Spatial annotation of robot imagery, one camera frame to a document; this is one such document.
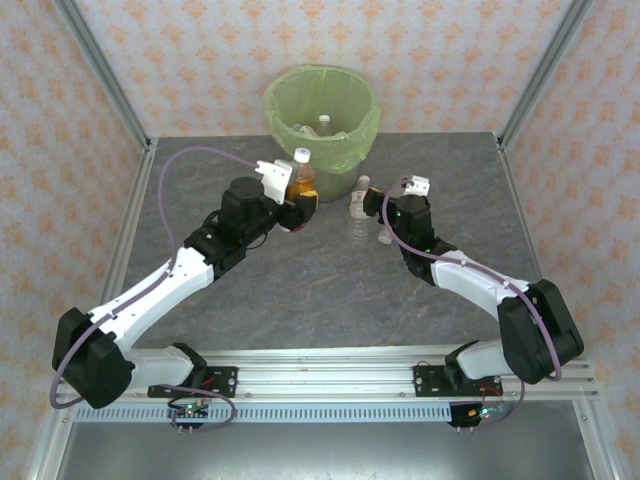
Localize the aluminium frame post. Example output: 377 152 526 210
51 0 153 154
498 0 595 147

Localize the aluminium frame side rail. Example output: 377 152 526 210
25 138 159 480
497 137 619 480

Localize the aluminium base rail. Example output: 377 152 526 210
53 346 599 402

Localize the white slotted cable duct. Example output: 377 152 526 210
74 403 456 425

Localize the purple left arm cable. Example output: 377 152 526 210
48 146 261 435

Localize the left circuit board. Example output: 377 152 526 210
167 398 210 424

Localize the red gold label bottle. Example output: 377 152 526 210
282 146 318 235

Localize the clear ribbed bottle white cap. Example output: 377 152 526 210
348 173 374 242

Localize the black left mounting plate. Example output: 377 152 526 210
148 366 239 400

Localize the translucent grey plastic bin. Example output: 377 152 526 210
312 163 361 204

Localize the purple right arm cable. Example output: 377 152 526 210
380 175 564 431

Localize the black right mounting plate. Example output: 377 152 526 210
412 364 504 400

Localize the right circuit board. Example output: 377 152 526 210
467 403 510 422

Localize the green plastic bin liner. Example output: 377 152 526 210
262 63 382 176

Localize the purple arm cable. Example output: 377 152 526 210
48 146 261 435
380 175 564 431

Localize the black mounting plate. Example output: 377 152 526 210
412 364 504 400
148 366 239 400

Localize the circuit board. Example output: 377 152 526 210
167 398 210 424
467 403 510 422

